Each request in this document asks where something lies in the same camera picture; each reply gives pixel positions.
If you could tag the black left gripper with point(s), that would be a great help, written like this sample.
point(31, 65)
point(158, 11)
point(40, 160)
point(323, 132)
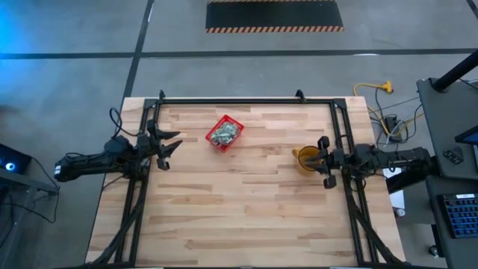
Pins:
point(147, 145)

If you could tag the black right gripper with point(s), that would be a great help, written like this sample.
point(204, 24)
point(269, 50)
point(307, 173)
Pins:
point(334, 158)

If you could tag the sweetener packet with bold print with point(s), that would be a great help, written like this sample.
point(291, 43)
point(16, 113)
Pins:
point(220, 130)

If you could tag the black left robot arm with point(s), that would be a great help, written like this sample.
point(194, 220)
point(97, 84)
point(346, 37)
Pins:
point(93, 162)

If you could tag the yellow translucent plastic pitcher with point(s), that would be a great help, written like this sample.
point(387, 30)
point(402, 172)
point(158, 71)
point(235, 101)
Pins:
point(298, 168)

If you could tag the red slotted plastic basket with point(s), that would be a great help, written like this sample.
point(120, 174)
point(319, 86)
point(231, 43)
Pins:
point(214, 141)

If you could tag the black power strip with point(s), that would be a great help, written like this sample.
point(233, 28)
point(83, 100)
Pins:
point(392, 125)

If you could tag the small white round object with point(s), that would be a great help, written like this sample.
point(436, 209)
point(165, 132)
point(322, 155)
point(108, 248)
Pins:
point(400, 212)

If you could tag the dark grey desk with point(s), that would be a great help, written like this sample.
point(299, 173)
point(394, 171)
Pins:
point(437, 123)

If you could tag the small black controller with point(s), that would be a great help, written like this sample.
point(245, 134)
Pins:
point(453, 155)

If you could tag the dark metal stand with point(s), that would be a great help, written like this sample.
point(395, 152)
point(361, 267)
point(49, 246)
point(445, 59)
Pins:
point(33, 185)

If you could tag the desk caster wheel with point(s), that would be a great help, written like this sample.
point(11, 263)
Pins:
point(433, 251)

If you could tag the black hazard-striped floor mat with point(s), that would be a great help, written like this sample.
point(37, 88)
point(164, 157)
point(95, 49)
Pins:
point(272, 15)

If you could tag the black box with blue light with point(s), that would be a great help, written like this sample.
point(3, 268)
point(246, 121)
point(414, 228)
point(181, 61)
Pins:
point(15, 158)

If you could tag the dark tablet screen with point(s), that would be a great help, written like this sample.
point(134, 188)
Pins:
point(468, 136)

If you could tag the keyboard with blue keys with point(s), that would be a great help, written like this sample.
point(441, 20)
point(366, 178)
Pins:
point(463, 214)

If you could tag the black metal pole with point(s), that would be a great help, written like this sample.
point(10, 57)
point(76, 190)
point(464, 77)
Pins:
point(455, 71)

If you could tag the black aluminium table frame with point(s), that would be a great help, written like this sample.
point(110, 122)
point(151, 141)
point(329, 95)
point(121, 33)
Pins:
point(242, 101)

